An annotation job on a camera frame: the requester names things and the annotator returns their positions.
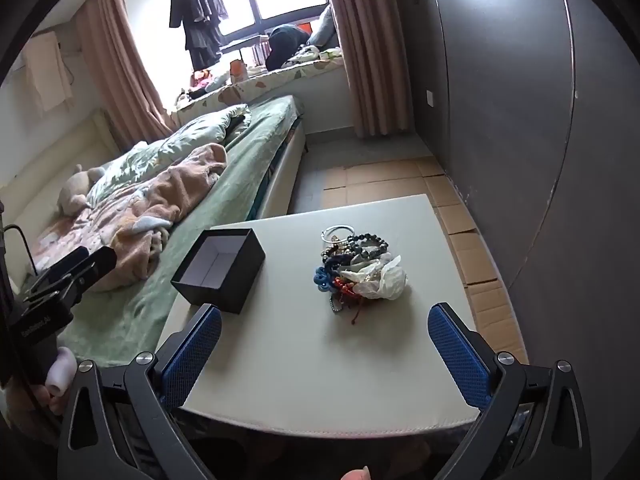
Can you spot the small folding table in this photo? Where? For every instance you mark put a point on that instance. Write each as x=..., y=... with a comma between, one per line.
x=240, y=42

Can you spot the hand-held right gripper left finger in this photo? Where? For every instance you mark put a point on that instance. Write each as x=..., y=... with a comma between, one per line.
x=192, y=355

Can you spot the beige plush toy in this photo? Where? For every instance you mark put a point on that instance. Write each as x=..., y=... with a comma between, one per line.
x=72, y=190

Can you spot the dark bag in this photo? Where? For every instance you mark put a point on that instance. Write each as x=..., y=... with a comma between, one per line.
x=285, y=47

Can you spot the bed with green sheet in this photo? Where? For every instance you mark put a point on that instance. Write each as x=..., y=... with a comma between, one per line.
x=240, y=175

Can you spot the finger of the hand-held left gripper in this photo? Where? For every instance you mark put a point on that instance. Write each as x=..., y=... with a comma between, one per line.
x=62, y=262
x=100, y=260

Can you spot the cardboard floor sheets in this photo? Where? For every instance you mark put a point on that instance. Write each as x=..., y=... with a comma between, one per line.
x=470, y=240

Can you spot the black square gift box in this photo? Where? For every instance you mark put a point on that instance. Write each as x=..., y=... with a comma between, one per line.
x=245, y=272

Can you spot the orange paper bag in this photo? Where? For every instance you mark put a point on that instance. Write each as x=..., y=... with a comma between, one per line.
x=237, y=70

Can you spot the grey pillow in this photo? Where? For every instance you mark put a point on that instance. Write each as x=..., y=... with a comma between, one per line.
x=322, y=27

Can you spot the printed window seat cushion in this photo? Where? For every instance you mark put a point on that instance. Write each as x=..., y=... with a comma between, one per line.
x=265, y=82

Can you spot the white wall socket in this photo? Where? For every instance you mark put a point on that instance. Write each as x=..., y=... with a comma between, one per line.
x=430, y=96

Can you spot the black garment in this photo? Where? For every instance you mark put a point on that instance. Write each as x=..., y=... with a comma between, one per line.
x=240, y=120

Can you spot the silver bangle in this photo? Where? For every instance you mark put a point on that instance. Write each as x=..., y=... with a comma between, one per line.
x=325, y=235

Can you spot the pile of pink toys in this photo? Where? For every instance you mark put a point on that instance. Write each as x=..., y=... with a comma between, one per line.
x=200, y=81

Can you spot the person's left hand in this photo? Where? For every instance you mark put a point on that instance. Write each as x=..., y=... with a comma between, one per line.
x=60, y=367

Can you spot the pink fleece blanket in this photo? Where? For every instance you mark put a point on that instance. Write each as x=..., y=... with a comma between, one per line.
x=165, y=190

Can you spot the pink curtain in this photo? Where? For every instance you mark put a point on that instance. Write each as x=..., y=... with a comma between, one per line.
x=370, y=60
x=120, y=60

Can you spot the dark hanging clothes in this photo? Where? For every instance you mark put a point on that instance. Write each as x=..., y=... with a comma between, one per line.
x=195, y=10

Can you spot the green leaf print quilt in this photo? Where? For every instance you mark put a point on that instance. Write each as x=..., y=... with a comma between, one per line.
x=190, y=140

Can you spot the white plastic bag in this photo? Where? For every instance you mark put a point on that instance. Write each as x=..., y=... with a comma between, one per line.
x=390, y=280

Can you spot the beige hanging towel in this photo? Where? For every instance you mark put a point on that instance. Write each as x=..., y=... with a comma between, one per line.
x=47, y=70

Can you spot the person's right hand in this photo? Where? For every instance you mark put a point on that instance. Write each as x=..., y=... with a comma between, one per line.
x=357, y=474

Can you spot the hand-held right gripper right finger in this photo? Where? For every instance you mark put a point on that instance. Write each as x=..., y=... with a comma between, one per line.
x=457, y=360

